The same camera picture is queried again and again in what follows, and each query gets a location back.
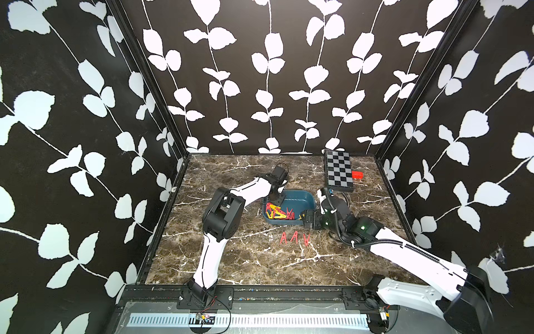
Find small red block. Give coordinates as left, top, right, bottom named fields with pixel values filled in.
left=351, top=171, right=364, bottom=180

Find black white checkerboard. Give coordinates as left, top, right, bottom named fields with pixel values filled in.
left=324, top=150, right=354, bottom=193

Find white perforated rail strip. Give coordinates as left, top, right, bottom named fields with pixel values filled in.
left=126, top=313, right=369, bottom=331

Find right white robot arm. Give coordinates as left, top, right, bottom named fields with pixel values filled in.
left=301, top=188, right=493, bottom=333

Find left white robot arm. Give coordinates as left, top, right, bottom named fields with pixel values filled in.
left=187, top=165, right=289, bottom=304

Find yellow clothespin in box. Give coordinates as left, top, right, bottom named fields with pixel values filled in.
left=266, top=207, right=287, bottom=220

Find small circuit board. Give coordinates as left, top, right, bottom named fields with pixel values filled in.
left=189, top=313, right=216, bottom=328

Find teal plastic storage box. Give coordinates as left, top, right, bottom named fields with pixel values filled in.
left=261, top=189, right=317, bottom=226

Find black front mounting rail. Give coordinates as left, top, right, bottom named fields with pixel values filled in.
left=120, top=284, right=456, bottom=312

